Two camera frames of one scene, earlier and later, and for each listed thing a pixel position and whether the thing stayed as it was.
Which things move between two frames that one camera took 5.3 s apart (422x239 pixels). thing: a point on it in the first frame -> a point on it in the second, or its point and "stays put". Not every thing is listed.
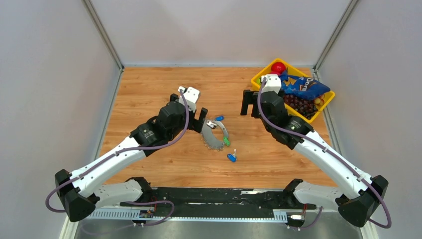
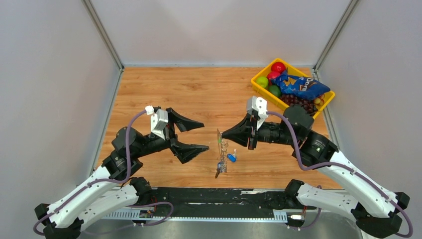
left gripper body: x=194 y=124 -> x=169 y=132
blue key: x=233 y=158 stays put
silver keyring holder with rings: x=207 y=138 -> x=222 y=147
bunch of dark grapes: x=304 y=107 stays put
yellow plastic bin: x=293 y=71 stays put
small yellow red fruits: x=320 y=100 stays put
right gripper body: x=250 y=98 -> x=253 y=137
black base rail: x=227 y=198 stays put
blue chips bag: x=304 y=87 stays put
